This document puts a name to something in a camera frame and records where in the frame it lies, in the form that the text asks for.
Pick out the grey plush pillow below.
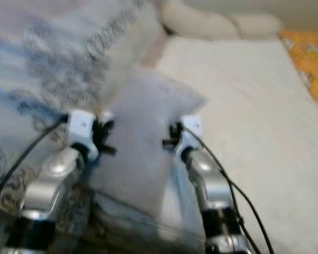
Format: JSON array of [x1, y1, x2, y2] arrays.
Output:
[[90, 69, 205, 217]]

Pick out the yellow cartoon egg blanket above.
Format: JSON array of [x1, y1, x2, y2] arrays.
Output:
[[278, 29, 318, 109]]

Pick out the white quilted mattress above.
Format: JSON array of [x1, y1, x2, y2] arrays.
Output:
[[154, 34, 318, 254]]

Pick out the long cream bolster pillow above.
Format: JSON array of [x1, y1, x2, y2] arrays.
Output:
[[162, 0, 284, 40]]

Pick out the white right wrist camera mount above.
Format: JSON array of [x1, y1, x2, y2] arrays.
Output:
[[180, 115, 203, 159]]

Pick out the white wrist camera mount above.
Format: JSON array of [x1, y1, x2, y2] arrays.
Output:
[[67, 110, 97, 154], [180, 115, 203, 159]]

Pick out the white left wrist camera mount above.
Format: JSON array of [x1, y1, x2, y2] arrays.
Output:
[[67, 110, 97, 154]]

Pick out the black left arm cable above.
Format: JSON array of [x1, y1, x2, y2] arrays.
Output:
[[0, 117, 72, 210]]

